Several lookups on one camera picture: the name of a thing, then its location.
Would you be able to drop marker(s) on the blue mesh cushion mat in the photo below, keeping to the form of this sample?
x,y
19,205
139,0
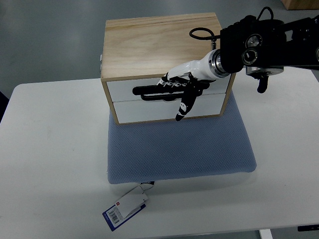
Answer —
x,y
188,148

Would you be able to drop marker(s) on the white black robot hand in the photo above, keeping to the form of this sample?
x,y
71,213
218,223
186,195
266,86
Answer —
x,y
190,75

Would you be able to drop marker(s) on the wooden drawer cabinet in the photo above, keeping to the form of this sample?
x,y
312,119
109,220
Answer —
x,y
148,47

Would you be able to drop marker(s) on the white blue product tag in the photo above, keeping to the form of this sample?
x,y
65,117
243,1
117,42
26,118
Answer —
x,y
125,208

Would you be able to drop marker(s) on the black table controller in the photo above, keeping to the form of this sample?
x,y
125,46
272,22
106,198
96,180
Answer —
x,y
308,228

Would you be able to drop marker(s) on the white bottom drawer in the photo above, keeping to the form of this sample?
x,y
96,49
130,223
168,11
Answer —
x,y
141,111

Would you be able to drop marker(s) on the white table leg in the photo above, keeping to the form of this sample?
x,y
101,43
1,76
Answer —
x,y
265,234

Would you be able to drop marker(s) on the cardboard box in background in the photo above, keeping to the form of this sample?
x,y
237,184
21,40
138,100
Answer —
x,y
301,4

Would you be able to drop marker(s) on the white top drawer black handle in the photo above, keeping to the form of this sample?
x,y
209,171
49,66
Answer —
x,y
123,90

